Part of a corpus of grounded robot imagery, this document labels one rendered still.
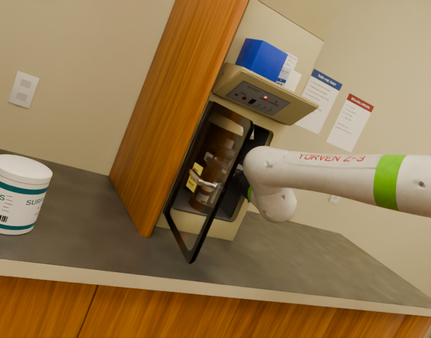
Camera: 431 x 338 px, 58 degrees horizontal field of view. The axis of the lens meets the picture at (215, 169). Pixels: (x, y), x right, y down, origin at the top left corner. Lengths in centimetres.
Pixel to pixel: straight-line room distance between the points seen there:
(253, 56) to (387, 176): 53
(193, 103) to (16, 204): 52
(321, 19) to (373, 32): 81
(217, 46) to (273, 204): 45
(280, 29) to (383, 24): 100
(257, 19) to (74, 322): 98
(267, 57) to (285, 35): 18
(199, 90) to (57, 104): 63
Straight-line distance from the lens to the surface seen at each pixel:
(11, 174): 95
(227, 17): 113
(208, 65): 111
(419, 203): 82
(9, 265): 93
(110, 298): 106
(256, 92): 120
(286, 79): 124
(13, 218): 99
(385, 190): 83
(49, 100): 155
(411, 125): 259
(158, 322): 117
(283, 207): 106
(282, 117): 132
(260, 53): 115
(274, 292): 126
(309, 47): 138
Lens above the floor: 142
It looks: 11 degrees down
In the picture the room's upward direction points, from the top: 24 degrees clockwise
